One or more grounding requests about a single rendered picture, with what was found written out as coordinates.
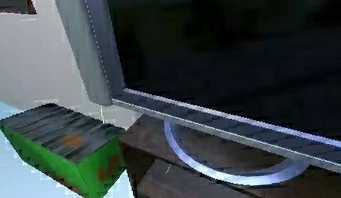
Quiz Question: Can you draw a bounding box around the silver framed television set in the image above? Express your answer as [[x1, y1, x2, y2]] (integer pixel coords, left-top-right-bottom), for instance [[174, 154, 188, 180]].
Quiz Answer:
[[52, 0, 341, 198]]

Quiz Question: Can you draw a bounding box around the dark brown wooden cabinet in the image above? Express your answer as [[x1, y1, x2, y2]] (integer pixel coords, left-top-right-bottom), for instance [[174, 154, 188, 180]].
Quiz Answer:
[[117, 100, 341, 198]]

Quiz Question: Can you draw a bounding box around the green bin with grey lid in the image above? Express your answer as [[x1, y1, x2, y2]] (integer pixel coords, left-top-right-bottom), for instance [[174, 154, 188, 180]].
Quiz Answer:
[[0, 97, 130, 198]]

